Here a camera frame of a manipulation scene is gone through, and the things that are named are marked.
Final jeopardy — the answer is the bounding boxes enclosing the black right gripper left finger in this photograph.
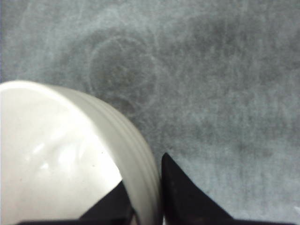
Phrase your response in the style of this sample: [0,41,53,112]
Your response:
[79,180,136,225]

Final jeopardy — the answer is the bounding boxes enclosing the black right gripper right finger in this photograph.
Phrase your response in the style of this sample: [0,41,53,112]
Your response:
[161,152,235,225]

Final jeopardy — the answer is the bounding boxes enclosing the beige ribbed bowl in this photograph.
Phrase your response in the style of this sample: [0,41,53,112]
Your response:
[0,81,163,225]

